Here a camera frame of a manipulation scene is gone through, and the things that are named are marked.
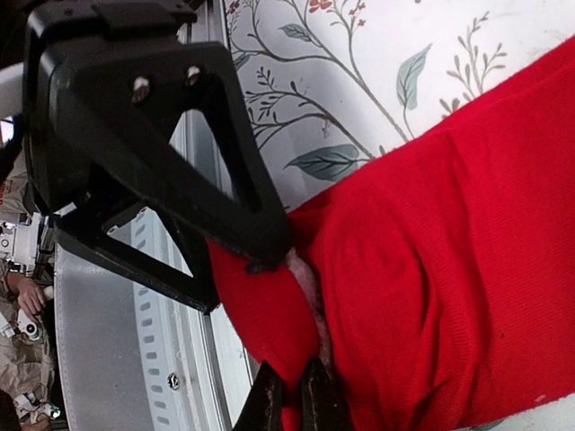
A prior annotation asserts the floral table mat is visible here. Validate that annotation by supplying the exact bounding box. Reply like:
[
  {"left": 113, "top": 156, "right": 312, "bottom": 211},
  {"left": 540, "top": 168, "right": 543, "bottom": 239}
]
[{"left": 226, "top": 0, "right": 574, "bottom": 210}]

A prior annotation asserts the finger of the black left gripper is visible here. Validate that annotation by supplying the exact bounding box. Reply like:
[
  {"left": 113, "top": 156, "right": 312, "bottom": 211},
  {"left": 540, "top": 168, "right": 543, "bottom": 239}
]
[
  {"left": 22, "top": 40, "right": 294, "bottom": 271},
  {"left": 55, "top": 197, "right": 220, "bottom": 313}
]

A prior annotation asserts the red sock pair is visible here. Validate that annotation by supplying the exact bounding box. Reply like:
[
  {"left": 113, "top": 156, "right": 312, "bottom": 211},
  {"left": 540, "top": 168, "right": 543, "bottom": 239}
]
[{"left": 206, "top": 38, "right": 575, "bottom": 431}]

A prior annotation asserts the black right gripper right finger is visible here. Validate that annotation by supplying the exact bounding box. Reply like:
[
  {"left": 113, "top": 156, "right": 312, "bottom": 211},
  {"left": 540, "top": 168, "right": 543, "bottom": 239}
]
[{"left": 301, "top": 357, "right": 353, "bottom": 431}]

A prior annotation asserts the metal front rail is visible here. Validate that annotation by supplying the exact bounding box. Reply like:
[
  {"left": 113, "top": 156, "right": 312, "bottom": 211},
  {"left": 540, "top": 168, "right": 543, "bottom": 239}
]
[{"left": 53, "top": 17, "right": 261, "bottom": 431}]

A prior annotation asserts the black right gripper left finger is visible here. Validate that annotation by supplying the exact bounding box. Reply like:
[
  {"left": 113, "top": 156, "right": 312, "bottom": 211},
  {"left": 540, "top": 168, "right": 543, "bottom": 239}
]
[{"left": 233, "top": 361, "right": 283, "bottom": 431}]

